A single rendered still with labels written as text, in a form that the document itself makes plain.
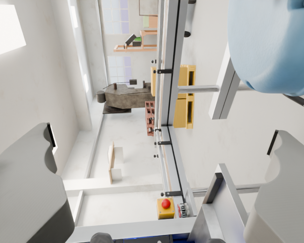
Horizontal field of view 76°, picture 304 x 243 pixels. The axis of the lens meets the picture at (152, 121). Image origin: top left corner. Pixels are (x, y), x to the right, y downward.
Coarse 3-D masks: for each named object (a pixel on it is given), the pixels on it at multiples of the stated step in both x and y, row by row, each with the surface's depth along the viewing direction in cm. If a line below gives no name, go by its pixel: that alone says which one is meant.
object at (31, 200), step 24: (24, 144) 9; (48, 144) 9; (0, 168) 8; (24, 168) 8; (48, 168) 9; (0, 192) 7; (24, 192) 7; (48, 192) 7; (0, 216) 6; (24, 216) 6; (48, 216) 6; (72, 216) 7; (0, 240) 5; (24, 240) 5; (48, 240) 6
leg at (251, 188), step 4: (188, 184) 109; (244, 184) 112; (248, 184) 112; (252, 184) 112; (256, 184) 112; (260, 184) 112; (192, 188) 110; (196, 188) 110; (200, 188) 110; (204, 188) 109; (236, 188) 110; (240, 188) 110; (244, 188) 110; (248, 188) 110; (252, 188) 110; (256, 188) 110; (196, 192) 108; (200, 192) 108; (204, 192) 108; (240, 192) 110; (244, 192) 110; (248, 192) 110; (252, 192) 111; (256, 192) 111; (196, 196) 108; (200, 196) 108; (204, 196) 109
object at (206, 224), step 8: (200, 208) 62; (208, 208) 60; (200, 216) 67; (208, 216) 58; (216, 216) 58; (200, 224) 71; (208, 224) 57; (216, 224) 57; (192, 232) 76; (200, 232) 75; (208, 232) 65; (216, 232) 55; (192, 240) 83; (200, 240) 75
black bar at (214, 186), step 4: (216, 176) 52; (220, 176) 52; (212, 180) 55; (216, 180) 53; (220, 180) 53; (212, 184) 55; (216, 184) 54; (220, 184) 54; (208, 188) 58; (212, 188) 56; (216, 188) 56; (208, 192) 59; (212, 192) 57; (216, 192) 57; (208, 196) 59; (212, 196) 59; (204, 200) 63; (208, 200) 60; (212, 200) 61
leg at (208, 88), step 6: (240, 84) 132; (180, 90) 128; (186, 90) 128; (192, 90) 129; (198, 90) 129; (204, 90) 129; (210, 90) 130; (216, 90) 130; (240, 90) 132; (246, 90) 133; (252, 90) 133
